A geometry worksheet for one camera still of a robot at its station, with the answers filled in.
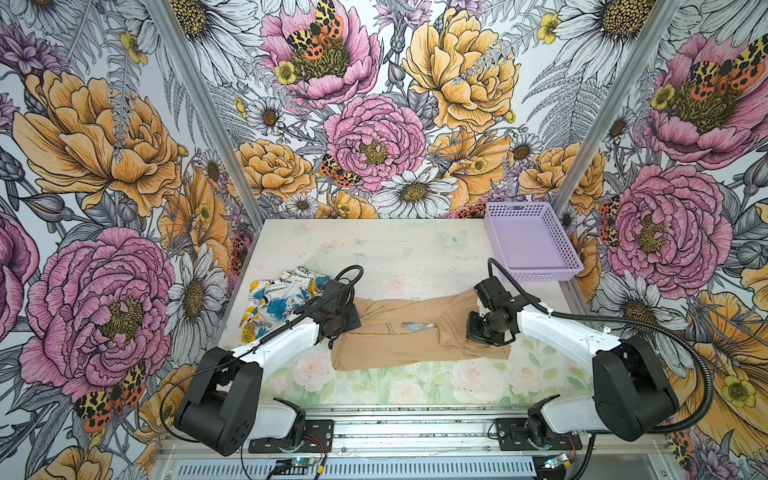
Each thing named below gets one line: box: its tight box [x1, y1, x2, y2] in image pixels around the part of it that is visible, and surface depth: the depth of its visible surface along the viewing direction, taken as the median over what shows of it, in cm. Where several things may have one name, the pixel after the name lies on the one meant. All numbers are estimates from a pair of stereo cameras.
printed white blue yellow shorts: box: [239, 267, 329, 343], surface depth 99 cm
